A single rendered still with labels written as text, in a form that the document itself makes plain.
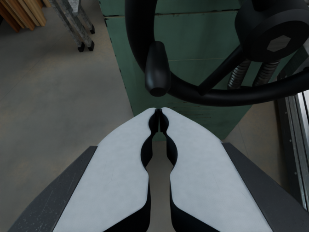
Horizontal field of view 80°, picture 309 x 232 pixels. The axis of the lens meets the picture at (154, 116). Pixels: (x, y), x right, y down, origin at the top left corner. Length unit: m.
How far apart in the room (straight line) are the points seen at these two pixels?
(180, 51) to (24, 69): 1.28
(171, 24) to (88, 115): 0.84
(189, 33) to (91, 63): 1.03
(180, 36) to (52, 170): 0.91
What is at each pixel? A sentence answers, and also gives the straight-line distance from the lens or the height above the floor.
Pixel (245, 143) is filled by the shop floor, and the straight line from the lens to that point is 1.08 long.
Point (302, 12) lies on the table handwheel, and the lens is 0.21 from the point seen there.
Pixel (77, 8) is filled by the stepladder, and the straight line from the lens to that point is 1.39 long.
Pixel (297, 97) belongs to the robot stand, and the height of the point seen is 0.22.
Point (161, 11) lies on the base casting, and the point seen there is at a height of 0.72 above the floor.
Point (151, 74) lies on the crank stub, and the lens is 0.17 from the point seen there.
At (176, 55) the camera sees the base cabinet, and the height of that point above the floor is 0.61.
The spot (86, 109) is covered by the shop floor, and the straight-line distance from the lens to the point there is 1.17.
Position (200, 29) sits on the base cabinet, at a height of 0.67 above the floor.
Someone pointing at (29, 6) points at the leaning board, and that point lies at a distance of 1.79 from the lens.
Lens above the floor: 0.94
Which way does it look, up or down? 62 degrees down
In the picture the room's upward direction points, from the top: 5 degrees counter-clockwise
